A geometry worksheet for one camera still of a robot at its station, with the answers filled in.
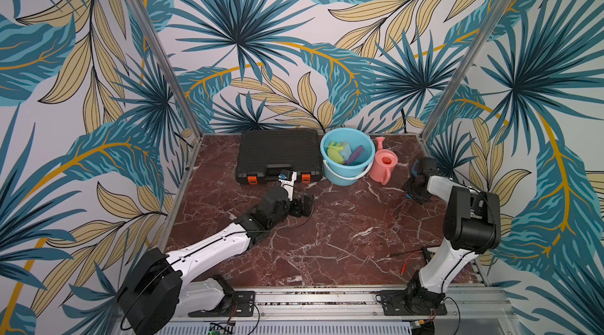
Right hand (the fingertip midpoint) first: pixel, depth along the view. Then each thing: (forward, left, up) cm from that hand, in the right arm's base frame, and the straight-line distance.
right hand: (412, 190), depth 99 cm
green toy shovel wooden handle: (+12, +32, +9) cm, 36 cm away
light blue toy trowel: (+16, +26, +8) cm, 32 cm away
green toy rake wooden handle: (+16, +31, +11) cm, 36 cm away
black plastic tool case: (+16, +64, +7) cm, 66 cm away
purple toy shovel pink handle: (+14, +23, +8) cm, 28 cm away
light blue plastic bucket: (+1, +28, +11) cm, 30 cm away
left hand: (-10, +47, +15) cm, 50 cm away
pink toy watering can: (+7, +13, +10) cm, 18 cm away
